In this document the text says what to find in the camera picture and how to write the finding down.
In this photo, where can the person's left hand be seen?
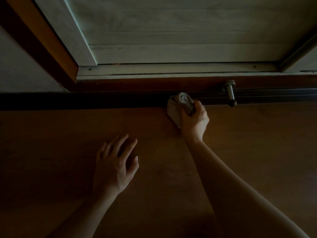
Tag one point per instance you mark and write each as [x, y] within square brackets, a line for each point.
[112, 173]

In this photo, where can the metal door stopper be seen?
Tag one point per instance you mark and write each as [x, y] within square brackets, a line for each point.
[230, 92]

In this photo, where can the person's right hand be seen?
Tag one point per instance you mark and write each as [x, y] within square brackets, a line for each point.
[195, 123]

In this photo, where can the person's right forearm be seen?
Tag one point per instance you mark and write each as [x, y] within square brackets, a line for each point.
[235, 190]

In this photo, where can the person's left forearm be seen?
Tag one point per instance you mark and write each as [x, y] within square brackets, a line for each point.
[84, 218]

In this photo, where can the grey cleaning cloth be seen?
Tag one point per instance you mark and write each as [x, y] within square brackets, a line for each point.
[174, 109]

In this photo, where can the black baseboard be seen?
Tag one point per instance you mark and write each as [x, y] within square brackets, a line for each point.
[74, 101]

